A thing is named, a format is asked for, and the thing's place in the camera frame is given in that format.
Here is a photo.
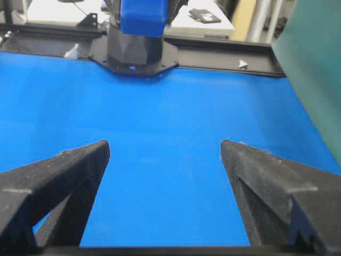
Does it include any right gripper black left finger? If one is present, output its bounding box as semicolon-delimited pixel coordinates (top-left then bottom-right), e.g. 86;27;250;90
1;140;110;250

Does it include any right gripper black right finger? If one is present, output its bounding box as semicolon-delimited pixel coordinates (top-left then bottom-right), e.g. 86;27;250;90
221;140;340;253

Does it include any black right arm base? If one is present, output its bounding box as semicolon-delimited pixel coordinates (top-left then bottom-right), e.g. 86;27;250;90
89;1;187;76

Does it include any blue table mat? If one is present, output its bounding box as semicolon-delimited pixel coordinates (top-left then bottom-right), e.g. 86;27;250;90
1;53;340;247

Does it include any teal green backdrop curtain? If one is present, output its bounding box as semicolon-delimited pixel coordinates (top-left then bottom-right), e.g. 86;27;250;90
272;1;340;164

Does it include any white table behind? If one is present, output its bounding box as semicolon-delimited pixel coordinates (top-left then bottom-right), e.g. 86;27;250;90
27;1;234;38

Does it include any black flat device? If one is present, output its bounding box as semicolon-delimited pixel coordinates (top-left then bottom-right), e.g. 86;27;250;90
189;9;222;24

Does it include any black aluminium frame rail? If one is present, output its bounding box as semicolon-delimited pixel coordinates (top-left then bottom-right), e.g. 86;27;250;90
1;23;285;78

